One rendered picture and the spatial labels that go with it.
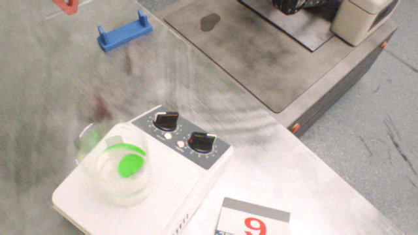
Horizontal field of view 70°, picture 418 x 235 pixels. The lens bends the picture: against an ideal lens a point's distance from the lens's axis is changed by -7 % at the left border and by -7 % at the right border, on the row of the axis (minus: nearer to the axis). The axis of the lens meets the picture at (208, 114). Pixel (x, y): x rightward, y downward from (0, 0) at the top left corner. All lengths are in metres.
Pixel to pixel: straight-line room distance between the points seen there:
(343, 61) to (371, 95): 0.50
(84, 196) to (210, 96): 0.26
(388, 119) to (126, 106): 1.34
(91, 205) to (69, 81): 0.27
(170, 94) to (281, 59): 0.68
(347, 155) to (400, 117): 0.38
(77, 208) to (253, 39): 0.95
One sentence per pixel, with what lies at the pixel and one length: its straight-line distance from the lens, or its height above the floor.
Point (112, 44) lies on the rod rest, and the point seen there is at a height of 0.76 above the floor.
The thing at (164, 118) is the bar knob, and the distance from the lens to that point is 0.41.
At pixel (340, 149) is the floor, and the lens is 1.44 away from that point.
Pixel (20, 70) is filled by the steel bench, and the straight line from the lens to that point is 0.62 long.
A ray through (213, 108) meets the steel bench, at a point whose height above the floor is 0.75.
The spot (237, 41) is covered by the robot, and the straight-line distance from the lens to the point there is 1.16.
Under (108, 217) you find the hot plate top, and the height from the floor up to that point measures 0.84.
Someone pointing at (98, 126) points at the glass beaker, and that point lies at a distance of 0.30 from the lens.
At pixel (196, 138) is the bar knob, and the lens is 0.39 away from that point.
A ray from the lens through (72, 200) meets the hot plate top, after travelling 0.36.
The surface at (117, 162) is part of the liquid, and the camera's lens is 0.33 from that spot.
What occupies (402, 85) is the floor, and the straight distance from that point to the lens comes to 1.84.
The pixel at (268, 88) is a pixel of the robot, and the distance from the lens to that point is 1.04.
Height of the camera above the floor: 1.16
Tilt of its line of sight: 57 degrees down
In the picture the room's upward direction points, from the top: 5 degrees clockwise
